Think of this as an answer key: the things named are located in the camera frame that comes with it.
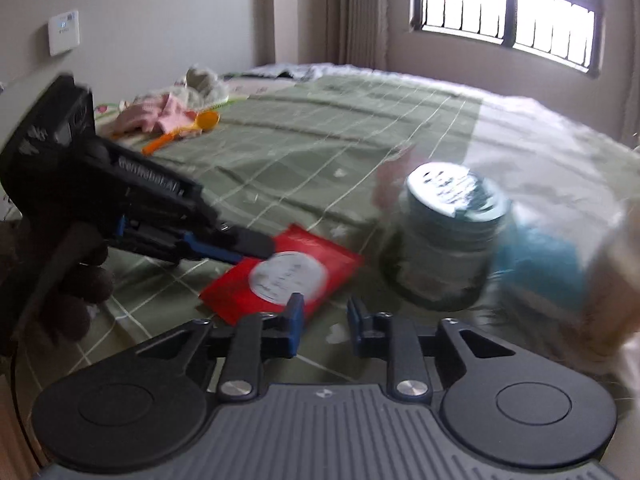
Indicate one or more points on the white wall control panel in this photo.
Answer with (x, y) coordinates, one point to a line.
(64, 32)

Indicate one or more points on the person's left hand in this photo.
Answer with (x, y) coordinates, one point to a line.
(95, 285)

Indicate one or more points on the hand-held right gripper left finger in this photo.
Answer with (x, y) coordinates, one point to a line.
(295, 325)

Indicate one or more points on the beige curtain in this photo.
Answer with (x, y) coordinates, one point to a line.
(340, 10)

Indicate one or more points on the green lidded jar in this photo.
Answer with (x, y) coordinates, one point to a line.
(440, 240)

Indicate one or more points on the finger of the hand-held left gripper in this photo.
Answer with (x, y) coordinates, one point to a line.
(210, 254)
(250, 244)

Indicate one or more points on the red packet with white label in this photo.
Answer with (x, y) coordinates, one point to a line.
(332, 260)

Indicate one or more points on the pink crumpled cloth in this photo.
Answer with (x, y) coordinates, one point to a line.
(165, 115)

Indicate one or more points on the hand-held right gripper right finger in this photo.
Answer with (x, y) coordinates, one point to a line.
(357, 330)

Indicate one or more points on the grey white crumpled cloth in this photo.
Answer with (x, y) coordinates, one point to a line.
(200, 82)

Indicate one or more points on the barred window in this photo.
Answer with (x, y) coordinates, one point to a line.
(500, 5)

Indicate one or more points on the clear jar with beige label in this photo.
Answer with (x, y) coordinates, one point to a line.
(615, 285)

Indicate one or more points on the blue and white soft packet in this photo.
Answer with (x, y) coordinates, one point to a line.
(540, 265)

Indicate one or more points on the orange plastic scoop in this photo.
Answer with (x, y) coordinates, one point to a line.
(207, 120)

